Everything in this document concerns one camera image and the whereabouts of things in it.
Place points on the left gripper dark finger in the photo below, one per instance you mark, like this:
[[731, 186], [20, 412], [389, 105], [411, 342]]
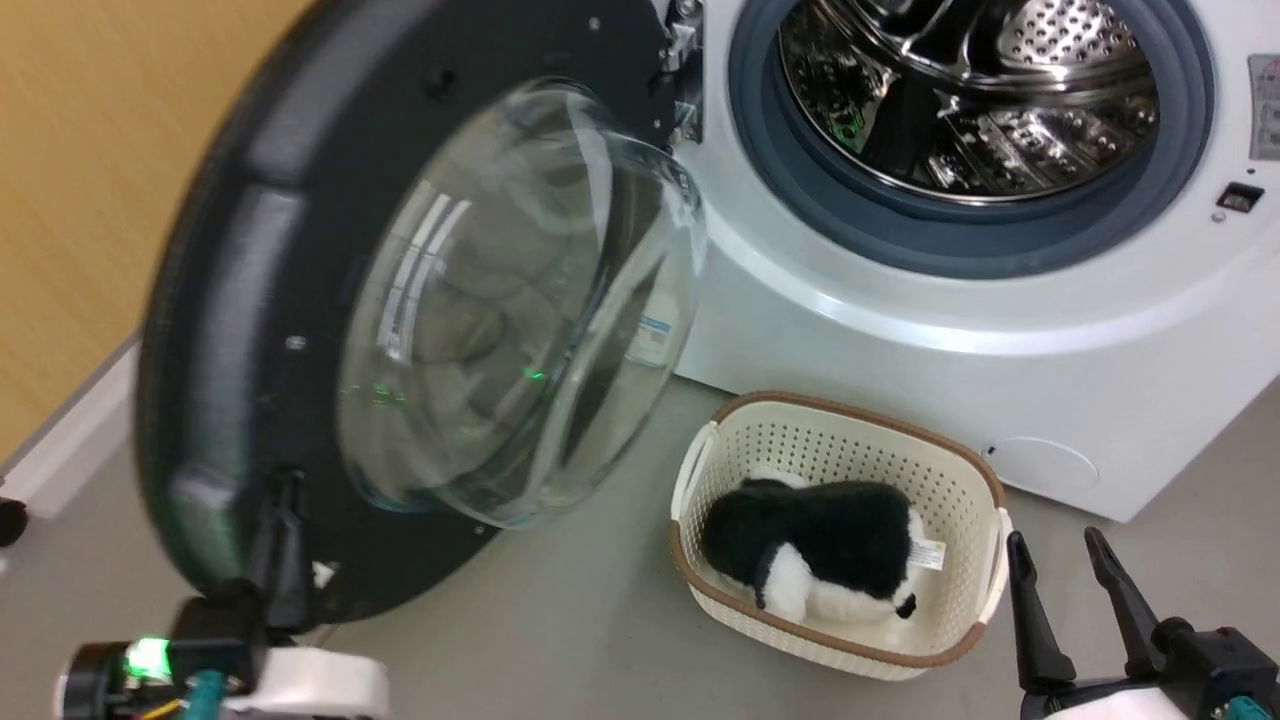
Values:
[[280, 550]]

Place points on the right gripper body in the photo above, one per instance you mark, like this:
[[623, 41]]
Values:
[[1210, 670]]

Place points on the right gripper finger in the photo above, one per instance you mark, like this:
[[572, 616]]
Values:
[[1125, 600], [1035, 620]]

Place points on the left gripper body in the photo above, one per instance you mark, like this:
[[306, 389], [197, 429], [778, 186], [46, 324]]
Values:
[[300, 685]]

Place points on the black washing machine door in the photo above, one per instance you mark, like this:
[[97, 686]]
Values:
[[250, 300]]

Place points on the white front-load washing machine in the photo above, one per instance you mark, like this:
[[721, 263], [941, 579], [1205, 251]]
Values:
[[900, 360]]

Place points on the black door latch slot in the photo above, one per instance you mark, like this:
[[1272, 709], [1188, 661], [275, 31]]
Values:
[[1239, 197]]

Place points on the grey rubber door gasket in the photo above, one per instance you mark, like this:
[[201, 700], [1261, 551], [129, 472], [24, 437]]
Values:
[[800, 190]]

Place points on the metal door hinge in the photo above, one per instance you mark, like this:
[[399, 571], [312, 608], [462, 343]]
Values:
[[686, 70]]

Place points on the round white filter cover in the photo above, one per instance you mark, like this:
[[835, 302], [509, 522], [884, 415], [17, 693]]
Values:
[[1040, 465]]

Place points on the black and white plush toy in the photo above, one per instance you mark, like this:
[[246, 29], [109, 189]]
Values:
[[830, 540]]

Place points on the cream perforated laundry basket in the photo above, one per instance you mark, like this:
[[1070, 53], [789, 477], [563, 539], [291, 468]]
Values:
[[850, 440]]

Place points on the black caster wheel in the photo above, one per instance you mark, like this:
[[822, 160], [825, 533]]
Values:
[[10, 522]]

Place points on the grey washer label sticker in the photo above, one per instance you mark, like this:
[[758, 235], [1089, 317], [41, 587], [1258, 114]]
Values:
[[1265, 108]]

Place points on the stainless steel washer drum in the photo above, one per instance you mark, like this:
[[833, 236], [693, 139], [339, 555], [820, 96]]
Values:
[[980, 90]]

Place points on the white wall baseboard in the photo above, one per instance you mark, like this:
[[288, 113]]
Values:
[[70, 430]]

